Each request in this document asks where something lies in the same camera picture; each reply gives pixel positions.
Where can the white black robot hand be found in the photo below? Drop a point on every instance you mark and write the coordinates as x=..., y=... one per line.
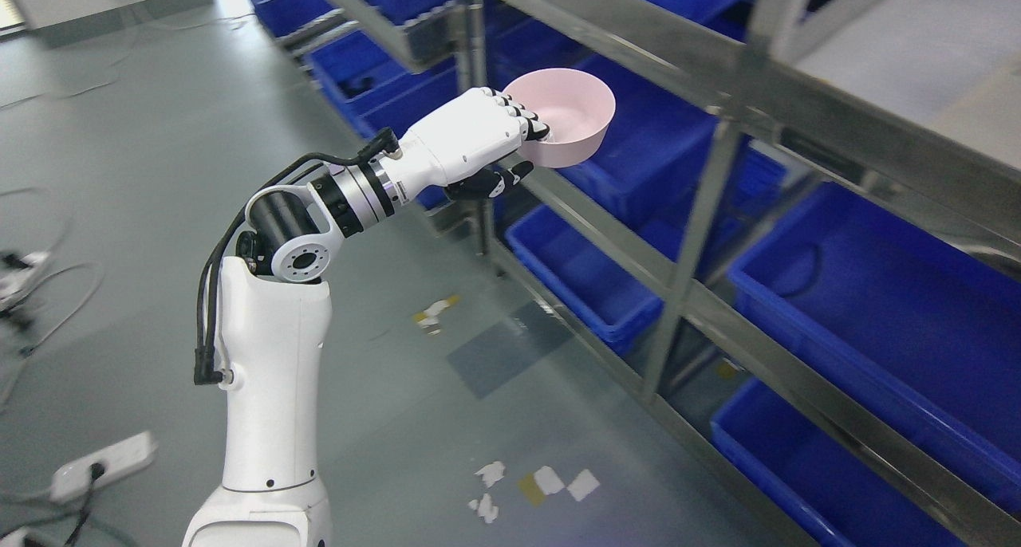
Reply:
x=455, y=146

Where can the pink ikea bowl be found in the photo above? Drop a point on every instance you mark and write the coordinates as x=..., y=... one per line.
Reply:
x=577, y=106

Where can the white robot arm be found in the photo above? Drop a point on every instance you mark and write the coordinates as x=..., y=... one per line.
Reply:
x=262, y=314

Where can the white power strip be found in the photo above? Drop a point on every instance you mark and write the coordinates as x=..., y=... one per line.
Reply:
x=103, y=467

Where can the steel rack frame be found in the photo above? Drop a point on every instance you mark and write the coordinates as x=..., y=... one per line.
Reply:
x=757, y=91

